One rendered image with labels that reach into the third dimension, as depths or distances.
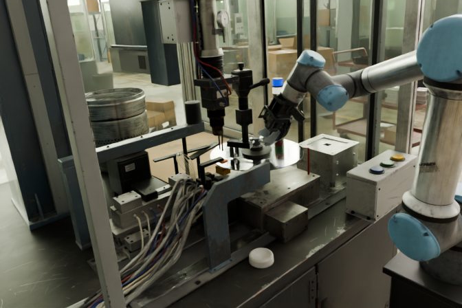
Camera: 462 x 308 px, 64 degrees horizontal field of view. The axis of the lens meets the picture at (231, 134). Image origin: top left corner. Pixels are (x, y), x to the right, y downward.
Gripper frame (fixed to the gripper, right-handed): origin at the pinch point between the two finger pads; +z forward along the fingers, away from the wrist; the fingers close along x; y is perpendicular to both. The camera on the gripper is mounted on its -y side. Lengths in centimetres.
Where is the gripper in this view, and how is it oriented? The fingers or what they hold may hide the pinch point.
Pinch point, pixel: (268, 142)
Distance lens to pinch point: 129.8
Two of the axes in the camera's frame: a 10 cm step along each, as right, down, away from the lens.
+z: -3.8, 7.4, 5.6
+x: 4.7, 6.7, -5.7
